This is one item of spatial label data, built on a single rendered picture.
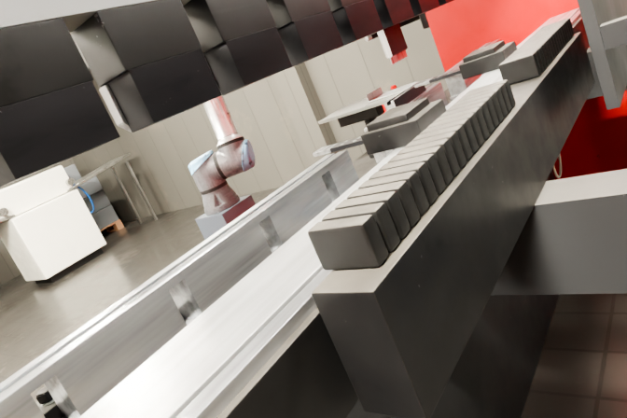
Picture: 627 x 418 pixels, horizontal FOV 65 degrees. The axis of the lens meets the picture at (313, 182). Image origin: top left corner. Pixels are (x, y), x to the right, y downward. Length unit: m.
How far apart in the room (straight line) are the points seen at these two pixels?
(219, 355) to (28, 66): 0.43
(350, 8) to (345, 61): 3.61
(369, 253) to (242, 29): 0.61
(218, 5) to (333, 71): 4.05
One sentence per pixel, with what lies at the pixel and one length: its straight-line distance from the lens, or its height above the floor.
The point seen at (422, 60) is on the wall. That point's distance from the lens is 4.49.
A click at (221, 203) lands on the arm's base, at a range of 2.01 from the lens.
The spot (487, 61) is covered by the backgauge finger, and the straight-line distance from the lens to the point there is 1.28.
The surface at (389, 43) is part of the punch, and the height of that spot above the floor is 1.14.
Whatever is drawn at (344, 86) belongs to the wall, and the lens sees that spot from 4.89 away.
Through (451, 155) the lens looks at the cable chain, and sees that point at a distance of 0.53.
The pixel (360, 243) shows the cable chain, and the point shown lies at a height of 1.02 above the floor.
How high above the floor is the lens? 1.16
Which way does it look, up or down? 13 degrees down
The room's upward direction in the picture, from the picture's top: 23 degrees counter-clockwise
